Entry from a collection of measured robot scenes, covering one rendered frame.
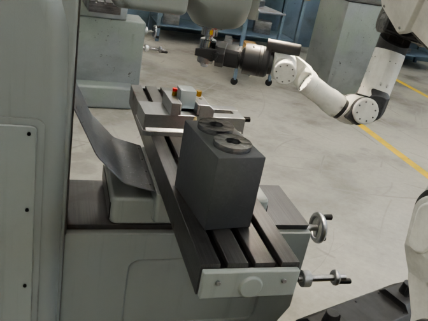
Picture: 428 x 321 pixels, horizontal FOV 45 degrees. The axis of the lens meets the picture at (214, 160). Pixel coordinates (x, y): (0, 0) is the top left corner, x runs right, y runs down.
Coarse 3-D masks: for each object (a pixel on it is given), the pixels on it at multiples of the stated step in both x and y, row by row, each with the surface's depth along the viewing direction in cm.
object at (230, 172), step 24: (192, 120) 129; (216, 120) 129; (192, 144) 125; (216, 144) 116; (240, 144) 117; (192, 168) 125; (216, 168) 113; (240, 168) 115; (192, 192) 125; (216, 192) 115; (240, 192) 118; (216, 216) 118; (240, 216) 121
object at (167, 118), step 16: (176, 96) 170; (144, 112) 163; (160, 112) 166; (176, 112) 165; (192, 112) 171; (224, 112) 179; (144, 128) 164; (160, 128) 166; (176, 128) 168; (240, 128) 175
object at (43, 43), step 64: (0, 0) 113; (64, 0) 118; (0, 64) 118; (64, 64) 123; (0, 128) 123; (64, 128) 131; (0, 192) 130; (64, 192) 139; (0, 256) 137; (0, 320) 146
